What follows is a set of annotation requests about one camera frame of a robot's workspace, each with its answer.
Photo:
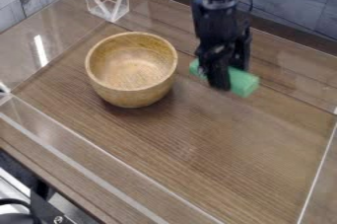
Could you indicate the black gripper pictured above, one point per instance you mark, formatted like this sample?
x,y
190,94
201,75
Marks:
x,y
222,32

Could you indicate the green rectangular block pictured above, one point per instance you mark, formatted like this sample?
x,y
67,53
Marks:
x,y
244,83

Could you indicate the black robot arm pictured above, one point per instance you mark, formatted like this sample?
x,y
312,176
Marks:
x,y
224,36

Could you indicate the wooden bowl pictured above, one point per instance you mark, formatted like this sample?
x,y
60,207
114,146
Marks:
x,y
130,69

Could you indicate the clear acrylic corner bracket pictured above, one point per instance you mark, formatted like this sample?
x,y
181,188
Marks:
x,y
108,9

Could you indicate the black metal table bracket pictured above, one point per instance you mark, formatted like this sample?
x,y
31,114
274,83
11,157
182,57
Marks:
x,y
47,212

